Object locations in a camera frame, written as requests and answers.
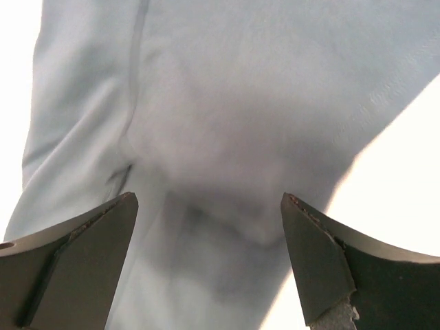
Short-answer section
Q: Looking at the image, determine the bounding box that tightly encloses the teal blue t shirt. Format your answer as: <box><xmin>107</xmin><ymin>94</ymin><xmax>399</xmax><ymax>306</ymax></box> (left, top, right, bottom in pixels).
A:
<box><xmin>5</xmin><ymin>1</ymin><xmax>439</xmax><ymax>329</ymax></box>

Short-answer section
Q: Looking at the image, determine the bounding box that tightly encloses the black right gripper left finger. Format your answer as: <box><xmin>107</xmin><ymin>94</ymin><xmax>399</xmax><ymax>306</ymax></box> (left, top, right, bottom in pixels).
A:
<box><xmin>1</xmin><ymin>192</ymin><xmax>138</xmax><ymax>330</ymax></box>

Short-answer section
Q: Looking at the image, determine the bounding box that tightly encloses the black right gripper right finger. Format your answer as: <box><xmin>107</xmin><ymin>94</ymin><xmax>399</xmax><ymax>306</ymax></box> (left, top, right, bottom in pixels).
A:
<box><xmin>280</xmin><ymin>193</ymin><xmax>439</xmax><ymax>329</ymax></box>

